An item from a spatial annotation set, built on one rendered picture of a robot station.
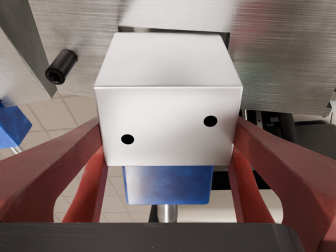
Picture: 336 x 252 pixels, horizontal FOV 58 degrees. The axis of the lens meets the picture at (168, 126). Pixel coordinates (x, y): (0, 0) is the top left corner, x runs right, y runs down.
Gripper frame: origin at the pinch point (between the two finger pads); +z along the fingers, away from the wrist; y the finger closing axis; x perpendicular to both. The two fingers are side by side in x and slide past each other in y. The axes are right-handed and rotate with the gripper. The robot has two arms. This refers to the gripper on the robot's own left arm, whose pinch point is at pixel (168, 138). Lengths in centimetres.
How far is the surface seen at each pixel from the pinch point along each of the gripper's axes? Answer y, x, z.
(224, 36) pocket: -3.2, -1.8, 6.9
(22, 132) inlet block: 12.7, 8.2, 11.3
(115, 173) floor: 31, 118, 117
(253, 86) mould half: -4.4, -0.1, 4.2
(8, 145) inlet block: 13.7, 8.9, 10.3
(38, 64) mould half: 9.6, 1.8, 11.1
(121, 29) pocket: 2.3, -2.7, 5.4
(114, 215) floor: 37, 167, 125
